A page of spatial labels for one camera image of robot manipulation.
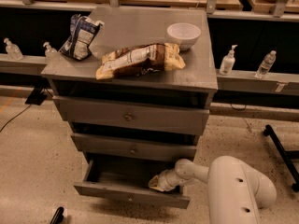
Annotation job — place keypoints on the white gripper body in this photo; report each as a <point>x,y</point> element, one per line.
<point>168,178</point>

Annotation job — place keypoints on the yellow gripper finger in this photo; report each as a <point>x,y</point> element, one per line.
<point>157,180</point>
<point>158,188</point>

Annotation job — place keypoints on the grey bottom drawer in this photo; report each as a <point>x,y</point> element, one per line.
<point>126,179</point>

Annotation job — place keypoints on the grey drawer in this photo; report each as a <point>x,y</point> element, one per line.
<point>132,115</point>
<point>126,179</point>
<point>131,148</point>

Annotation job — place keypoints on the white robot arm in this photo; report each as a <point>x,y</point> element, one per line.
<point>236,191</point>

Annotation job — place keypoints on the grey middle drawer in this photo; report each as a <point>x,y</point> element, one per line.
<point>131,148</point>

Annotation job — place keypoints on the grey drawer cabinet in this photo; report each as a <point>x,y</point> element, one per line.
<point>125,27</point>

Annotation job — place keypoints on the grey top drawer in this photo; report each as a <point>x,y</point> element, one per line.
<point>132,115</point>

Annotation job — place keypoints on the black object bottom edge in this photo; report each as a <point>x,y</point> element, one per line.
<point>58,216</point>

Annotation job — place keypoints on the brown yellow chip bag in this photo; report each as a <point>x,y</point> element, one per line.
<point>139,60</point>

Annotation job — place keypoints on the black stand leg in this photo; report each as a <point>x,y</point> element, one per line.
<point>288,156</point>

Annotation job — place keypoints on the white pump bottle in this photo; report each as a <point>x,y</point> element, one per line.
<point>228,61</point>

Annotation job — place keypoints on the black floor box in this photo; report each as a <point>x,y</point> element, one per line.
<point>36,97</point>

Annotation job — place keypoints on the white bowl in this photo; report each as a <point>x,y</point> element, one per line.
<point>184,34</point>

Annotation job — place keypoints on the clear water bottle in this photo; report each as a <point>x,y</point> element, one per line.
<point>266,64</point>

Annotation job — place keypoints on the clear sanitizer bottle near cabinet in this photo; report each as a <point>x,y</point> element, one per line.
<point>49,50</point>

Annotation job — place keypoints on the blue white snack bag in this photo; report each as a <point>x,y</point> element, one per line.
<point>82,32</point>

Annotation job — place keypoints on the clear sanitizer bottle far left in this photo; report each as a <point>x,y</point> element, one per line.
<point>13,50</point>

